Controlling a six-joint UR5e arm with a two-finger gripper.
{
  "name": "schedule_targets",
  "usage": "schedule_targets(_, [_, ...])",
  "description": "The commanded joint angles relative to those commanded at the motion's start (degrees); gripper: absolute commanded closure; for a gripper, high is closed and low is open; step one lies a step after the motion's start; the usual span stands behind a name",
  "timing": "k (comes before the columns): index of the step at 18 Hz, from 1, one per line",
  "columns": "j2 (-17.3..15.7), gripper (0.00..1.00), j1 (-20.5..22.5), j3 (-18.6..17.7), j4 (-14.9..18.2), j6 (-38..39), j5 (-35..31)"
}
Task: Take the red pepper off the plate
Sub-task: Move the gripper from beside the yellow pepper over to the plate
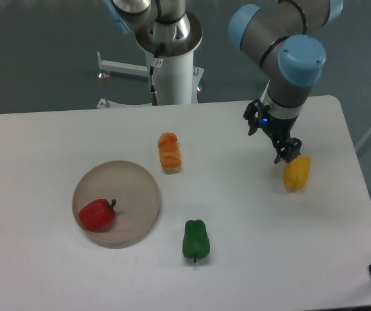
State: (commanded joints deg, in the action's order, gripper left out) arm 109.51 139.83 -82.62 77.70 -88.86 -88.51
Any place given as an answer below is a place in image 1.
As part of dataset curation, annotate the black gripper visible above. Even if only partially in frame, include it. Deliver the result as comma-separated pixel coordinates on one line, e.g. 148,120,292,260
243,98,302,164

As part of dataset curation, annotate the red bell pepper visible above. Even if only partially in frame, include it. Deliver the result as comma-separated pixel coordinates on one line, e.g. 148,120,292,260
78,198,117,231

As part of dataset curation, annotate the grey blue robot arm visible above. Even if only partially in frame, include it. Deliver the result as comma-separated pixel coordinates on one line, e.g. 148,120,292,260
104,1,343,163

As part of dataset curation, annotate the yellow bell pepper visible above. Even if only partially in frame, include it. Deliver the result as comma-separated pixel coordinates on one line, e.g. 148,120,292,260
283,155,311,191

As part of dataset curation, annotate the green bell pepper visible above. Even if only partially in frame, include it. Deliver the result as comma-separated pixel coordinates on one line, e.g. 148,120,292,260
182,220,211,263

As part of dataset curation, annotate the beige round plate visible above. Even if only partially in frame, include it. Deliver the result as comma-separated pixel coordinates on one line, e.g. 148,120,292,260
72,161,161,248

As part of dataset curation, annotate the orange bread loaf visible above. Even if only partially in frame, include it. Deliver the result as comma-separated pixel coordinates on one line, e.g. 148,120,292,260
158,132,182,173

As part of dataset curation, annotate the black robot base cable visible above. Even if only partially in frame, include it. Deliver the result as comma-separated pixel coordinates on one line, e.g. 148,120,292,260
148,41,165,107

